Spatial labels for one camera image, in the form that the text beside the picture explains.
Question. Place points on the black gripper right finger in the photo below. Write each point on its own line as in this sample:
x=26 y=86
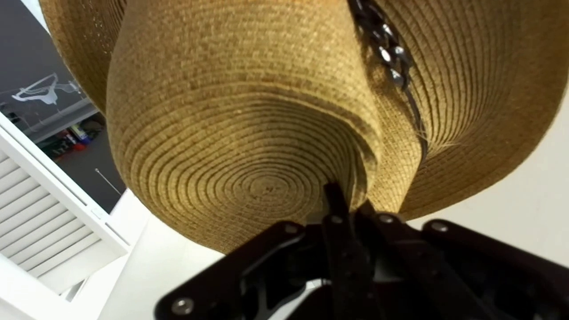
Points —
x=451 y=267

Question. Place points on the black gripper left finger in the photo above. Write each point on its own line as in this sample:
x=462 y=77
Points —
x=332 y=267

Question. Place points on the tan straw hat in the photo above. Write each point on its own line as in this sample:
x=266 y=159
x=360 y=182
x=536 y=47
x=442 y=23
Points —
x=250 y=118

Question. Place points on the white louvered shutter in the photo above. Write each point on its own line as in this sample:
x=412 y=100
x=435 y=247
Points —
x=47 y=224

